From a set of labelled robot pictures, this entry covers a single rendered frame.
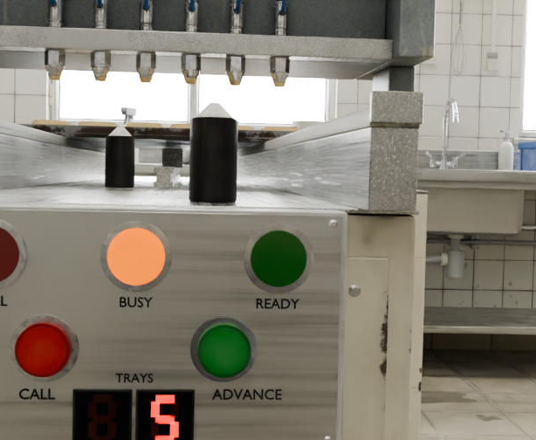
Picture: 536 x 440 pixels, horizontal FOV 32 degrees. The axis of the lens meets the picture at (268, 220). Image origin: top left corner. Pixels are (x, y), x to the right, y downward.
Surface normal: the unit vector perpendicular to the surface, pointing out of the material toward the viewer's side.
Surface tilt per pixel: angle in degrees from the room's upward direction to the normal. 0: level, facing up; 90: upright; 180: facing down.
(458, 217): 91
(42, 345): 90
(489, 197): 91
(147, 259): 90
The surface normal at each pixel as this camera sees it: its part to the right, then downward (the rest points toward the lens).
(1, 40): 0.09, 0.05
